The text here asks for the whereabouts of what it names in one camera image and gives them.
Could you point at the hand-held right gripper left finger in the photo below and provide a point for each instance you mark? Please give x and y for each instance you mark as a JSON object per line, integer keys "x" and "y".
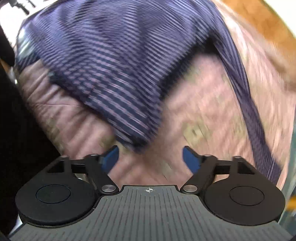
{"x": 111, "y": 157}

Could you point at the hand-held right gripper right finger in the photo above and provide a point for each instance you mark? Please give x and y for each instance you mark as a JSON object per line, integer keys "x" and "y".
{"x": 188, "y": 157}

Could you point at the blue plaid shirt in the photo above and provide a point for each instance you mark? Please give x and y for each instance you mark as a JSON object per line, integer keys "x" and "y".
{"x": 104, "y": 69}

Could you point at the pink printed quilt blanket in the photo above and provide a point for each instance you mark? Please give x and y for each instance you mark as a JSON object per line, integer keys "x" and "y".
{"x": 196, "y": 104}

